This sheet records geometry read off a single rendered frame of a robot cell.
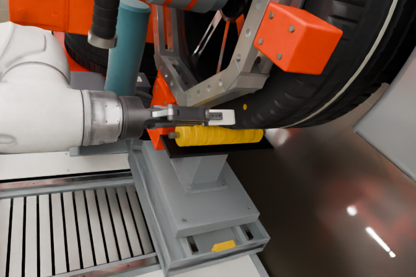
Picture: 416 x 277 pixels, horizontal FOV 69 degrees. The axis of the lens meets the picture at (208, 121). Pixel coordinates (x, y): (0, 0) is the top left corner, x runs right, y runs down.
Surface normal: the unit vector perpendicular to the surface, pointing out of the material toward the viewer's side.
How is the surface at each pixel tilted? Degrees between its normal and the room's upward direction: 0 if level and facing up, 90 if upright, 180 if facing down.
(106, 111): 45
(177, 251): 0
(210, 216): 0
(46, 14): 90
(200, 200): 0
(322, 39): 90
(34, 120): 59
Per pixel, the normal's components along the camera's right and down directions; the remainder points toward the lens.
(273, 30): -0.87, 0.01
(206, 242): 0.29, -0.80
